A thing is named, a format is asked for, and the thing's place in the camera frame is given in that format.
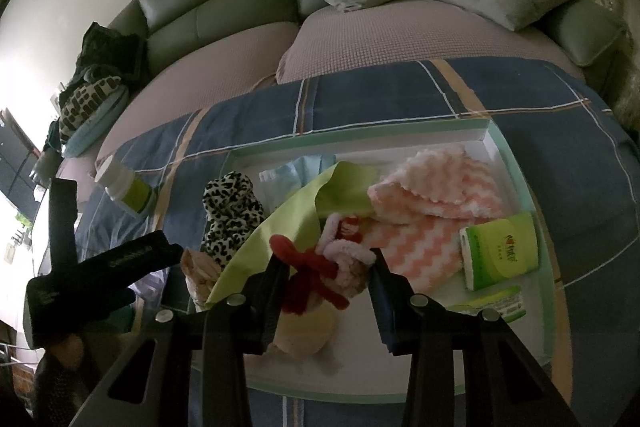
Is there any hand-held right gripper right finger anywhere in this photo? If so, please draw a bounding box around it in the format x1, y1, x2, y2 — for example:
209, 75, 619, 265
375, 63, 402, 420
369, 249, 583, 427

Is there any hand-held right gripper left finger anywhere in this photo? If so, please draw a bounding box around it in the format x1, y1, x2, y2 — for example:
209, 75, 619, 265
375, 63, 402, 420
67, 254, 291, 427

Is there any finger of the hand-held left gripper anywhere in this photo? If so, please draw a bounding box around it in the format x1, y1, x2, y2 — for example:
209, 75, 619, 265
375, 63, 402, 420
75, 230, 185, 298
47, 178, 80, 275

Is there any peach cloth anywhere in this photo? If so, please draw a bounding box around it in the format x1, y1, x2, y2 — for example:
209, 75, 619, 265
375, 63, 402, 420
180, 248, 223, 305

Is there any green-rimmed white tray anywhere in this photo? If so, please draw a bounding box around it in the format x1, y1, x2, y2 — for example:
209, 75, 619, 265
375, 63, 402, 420
187, 117, 558, 405

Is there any yellow-green cloth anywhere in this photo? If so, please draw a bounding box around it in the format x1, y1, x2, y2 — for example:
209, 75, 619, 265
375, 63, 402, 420
205, 161, 381, 308

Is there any leopard print cloth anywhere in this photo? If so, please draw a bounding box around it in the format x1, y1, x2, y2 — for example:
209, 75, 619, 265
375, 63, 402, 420
200, 172, 268, 268

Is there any green tissue packet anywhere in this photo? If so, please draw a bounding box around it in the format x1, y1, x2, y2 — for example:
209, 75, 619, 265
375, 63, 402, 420
459, 212, 540, 292
445, 284, 526, 323

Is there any pink white zigzag towel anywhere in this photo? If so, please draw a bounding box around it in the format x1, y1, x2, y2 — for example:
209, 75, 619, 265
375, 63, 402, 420
366, 146, 505, 294

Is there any light blue cloth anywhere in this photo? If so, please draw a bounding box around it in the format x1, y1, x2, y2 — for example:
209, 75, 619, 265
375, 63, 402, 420
259, 154, 337, 208

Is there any white bottle green label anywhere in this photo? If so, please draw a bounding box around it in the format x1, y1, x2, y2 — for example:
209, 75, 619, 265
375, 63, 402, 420
94, 155, 157, 215

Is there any black cabinet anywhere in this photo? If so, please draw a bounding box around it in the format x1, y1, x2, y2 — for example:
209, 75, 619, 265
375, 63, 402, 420
0, 107, 43, 210

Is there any teal cushion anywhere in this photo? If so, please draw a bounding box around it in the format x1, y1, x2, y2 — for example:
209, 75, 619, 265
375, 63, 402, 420
62, 87, 131, 158

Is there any patterned pillow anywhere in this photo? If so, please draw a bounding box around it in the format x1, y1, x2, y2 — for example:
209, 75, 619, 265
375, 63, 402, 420
57, 74, 123, 142

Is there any dark garment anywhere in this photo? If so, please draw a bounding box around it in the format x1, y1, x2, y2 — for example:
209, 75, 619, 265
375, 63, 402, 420
67, 22, 148, 92

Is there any pink seat cover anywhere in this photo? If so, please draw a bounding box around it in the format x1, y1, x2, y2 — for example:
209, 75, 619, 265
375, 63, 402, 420
92, 22, 301, 168
276, 0, 586, 85

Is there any blue plaid blanket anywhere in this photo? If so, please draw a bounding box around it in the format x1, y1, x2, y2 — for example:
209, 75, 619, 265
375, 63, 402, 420
75, 58, 636, 427

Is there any green bolster cushion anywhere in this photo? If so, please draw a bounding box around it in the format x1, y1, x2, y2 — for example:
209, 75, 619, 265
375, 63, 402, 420
540, 0, 628, 68

